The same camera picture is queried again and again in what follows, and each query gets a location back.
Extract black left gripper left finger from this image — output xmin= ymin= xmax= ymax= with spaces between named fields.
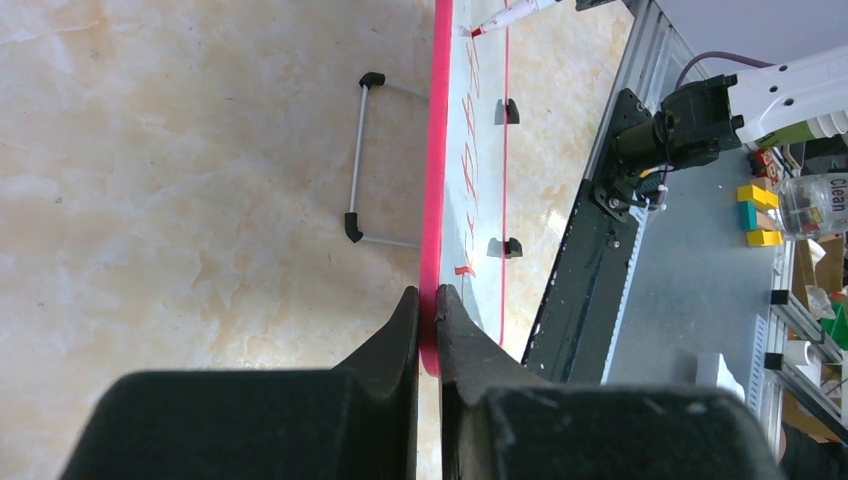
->
xmin=63 ymin=287 xmax=419 ymax=479

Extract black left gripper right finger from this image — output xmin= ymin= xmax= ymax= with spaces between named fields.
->
xmin=435 ymin=285 xmax=781 ymax=479

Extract red framed whiteboard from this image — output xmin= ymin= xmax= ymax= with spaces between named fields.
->
xmin=419 ymin=1 xmax=509 ymax=376

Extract red whiteboard marker pen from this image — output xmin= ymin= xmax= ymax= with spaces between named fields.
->
xmin=471 ymin=0 xmax=560 ymax=38

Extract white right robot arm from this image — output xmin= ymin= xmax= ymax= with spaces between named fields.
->
xmin=613 ymin=46 xmax=847 ymax=174

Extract metal whiteboard stand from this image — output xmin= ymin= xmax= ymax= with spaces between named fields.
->
xmin=343 ymin=70 xmax=525 ymax=260

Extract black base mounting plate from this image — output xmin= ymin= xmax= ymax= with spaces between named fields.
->
xmin=522 ymin=89 xmax=650 ymax=384

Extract yellow and teal blocks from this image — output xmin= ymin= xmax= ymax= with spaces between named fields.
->
xmin=736 ymin=184 xmax=784 ymax=248

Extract clear plastic cleaner bottle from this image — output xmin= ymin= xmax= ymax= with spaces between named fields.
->
xmin=773 ymin=172 xmax=847 ymax=240

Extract white slotted cable duct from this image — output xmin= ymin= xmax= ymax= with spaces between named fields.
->
xmin=600 ymin=206 xmax=650 ymax=385

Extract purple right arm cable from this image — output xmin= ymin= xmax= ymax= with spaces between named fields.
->
xmin=674 ymin=50 xmax=776 ymax=92

